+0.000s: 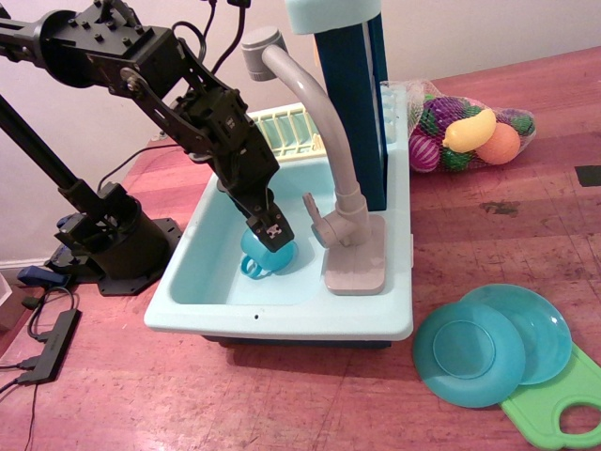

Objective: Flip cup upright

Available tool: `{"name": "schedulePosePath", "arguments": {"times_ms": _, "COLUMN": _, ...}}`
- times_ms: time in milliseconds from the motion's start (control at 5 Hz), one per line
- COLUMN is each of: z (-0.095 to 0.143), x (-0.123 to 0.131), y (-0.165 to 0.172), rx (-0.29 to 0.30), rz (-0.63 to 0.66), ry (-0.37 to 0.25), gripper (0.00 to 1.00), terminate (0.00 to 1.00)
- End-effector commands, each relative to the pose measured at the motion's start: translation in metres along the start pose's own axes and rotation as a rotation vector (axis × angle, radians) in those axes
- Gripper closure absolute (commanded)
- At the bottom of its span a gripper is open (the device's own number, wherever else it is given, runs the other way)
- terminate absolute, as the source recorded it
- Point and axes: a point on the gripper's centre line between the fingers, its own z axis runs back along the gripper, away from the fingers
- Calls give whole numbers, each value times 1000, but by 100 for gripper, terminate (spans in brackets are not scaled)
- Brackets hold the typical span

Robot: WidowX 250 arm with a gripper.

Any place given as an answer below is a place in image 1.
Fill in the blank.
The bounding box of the orange toy fruit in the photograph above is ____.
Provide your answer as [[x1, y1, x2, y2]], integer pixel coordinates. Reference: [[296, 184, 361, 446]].
[[476, 123, 520, 165]]

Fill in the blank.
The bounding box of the light blue toy sink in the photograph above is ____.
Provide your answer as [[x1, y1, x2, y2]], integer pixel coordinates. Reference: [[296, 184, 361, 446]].
[[144, 86, 413, 342]]

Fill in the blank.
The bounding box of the black tape patch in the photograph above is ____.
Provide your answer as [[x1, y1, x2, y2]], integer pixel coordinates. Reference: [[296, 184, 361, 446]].
[[575, 165, 601, 187]]

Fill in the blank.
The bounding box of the grey toy faucet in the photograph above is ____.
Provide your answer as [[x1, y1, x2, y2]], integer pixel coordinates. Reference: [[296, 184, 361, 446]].
[[241, 26, 386, 295]]

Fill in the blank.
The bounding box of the teal plastic plate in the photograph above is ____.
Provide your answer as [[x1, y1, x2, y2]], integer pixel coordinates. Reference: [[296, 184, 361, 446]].
[[461, 284, 572, 385], [412, 303, 526, 408]]

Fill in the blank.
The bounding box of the black usb hub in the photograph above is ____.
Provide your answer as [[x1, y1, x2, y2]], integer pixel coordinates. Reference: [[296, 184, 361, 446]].
[[17, 308, 82, 385]]

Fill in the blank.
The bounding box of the blue clamp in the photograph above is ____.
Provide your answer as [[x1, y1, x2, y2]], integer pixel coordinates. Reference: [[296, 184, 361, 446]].
[[17, 266, 69, 288]]

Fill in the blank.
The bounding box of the yellow toy banana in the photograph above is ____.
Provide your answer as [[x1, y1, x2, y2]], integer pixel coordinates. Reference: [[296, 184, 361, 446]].
[[442, 109, 496, 153]]

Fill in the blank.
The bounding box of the front teal plastic plate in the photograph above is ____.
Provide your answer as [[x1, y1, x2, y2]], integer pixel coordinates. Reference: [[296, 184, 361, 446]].
[[412, 303, 526, 408]]

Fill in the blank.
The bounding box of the rear teal plastic plate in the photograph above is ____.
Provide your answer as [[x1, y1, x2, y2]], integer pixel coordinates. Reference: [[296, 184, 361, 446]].
[[461, 284, 572, 385]]

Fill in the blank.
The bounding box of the mesh bag of toys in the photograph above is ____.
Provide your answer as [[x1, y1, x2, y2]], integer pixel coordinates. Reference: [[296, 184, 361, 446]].
[[380, 80, 536, 174]]

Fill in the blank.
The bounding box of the purple striped toy ball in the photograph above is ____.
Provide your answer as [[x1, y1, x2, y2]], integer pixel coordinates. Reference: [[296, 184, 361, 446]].
[[408, 134, 439, 173]]

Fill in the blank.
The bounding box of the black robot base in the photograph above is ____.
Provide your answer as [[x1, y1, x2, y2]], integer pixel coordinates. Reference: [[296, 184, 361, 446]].
[[45, 179, 182, 296]]

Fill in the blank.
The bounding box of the cream dish drying rack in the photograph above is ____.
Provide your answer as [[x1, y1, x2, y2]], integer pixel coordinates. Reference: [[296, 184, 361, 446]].
[[249, 102, 326, 163]]

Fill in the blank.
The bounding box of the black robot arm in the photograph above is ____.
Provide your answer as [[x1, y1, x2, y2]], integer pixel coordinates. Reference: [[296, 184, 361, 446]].
[[1, 1, 294, 252]]

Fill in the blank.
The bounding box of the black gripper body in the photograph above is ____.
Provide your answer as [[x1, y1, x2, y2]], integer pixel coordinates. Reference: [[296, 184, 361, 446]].
[[185, 88, 279, 221]]

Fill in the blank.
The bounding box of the dark blue water tank column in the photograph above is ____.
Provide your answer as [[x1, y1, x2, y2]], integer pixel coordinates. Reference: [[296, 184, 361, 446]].
[[285, 1, 388, 211]]

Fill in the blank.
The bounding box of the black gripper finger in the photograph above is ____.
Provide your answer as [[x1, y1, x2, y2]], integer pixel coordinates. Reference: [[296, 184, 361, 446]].
[[260, 203, 295, 253], [246, 216, 263, 242]]

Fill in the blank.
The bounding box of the green plastic cutting board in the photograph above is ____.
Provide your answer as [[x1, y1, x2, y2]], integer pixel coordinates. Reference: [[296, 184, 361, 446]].
[[500, 345, 600, 450]]

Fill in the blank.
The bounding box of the teal plastic toy cup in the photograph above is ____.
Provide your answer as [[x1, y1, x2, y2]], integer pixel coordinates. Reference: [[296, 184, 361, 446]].
[[240, 230, 297, 279]]

